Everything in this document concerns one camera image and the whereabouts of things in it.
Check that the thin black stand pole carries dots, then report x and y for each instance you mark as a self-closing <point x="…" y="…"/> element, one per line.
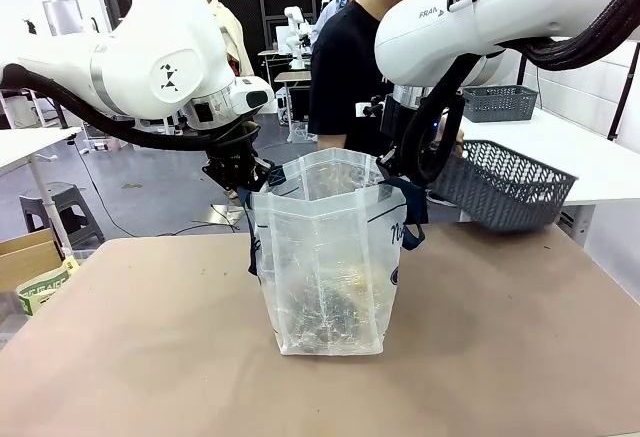
<point x="521" y="69"/>

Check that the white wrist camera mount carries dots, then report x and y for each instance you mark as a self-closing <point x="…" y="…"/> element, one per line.
<point x="369" y="109"/>

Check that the background person in blue shirt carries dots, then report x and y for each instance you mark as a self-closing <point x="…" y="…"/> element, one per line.
<point x="330" y="12"/>

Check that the white table with rounded corner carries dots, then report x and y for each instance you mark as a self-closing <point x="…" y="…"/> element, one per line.
<point x="590" y="152"/>

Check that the grey plastic step stool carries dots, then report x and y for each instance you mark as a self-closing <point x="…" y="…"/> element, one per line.
<point x="65" y="209"/>

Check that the dark grey woven plastic basket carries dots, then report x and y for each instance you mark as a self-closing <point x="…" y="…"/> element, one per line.
<point x="505" y="192"/>
<point x="500" y="103"/>

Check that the white plastic storage bin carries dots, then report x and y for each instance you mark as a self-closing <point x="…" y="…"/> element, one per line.
<point x="102" y="144"/>

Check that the brown cardboard box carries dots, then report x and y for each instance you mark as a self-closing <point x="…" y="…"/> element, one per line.
<point x="27" y="259"/>

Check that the white background desk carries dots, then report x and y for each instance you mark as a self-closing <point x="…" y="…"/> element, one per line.
<point x="25" y="107"/>

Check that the person's left hand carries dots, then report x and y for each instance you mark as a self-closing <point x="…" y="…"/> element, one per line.
<point x="459" y="142"/>

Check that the yellow brown snack package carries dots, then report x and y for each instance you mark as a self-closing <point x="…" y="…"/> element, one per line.
<point x="365" y="282"/>

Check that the black tripod pole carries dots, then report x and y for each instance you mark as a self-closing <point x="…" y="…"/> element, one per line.
<point x="622" y="92"/>

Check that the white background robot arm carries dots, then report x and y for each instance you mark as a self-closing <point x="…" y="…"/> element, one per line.
<point x="296" y="32"/>

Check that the dark snack package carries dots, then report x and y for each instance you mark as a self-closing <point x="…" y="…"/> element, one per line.
<point x="325" y="317"/>

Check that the background person in beige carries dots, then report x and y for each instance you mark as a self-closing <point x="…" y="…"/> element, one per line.
<point x="230" y="32"/>

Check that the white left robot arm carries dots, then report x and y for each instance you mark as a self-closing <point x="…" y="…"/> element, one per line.
<point x="150" y="47"/>

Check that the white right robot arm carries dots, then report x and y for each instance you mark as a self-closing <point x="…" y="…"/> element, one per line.
<point x="500" y="12"/>

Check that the green and white printed bag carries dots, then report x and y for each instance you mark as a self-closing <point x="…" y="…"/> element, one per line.
<point x="42" y="289"/>

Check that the shiny metal sheet on floor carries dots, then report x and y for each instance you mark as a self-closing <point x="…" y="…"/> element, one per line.
<point x="230" y="213"/>

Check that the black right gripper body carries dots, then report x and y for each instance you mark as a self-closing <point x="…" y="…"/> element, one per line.
<point x="397" y="119"/>

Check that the white table with white leg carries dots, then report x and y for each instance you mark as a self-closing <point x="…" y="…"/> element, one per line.
<point x="25" y="147"/>

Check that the white box under table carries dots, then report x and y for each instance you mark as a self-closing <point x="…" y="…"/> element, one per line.
<point x="577" y="224"/>

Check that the person in black t-shirt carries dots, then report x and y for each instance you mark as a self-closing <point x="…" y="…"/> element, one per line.
<point x="345" y="77"/>

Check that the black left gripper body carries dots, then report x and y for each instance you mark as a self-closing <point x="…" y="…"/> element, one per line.
<point x="232" y="167"/>

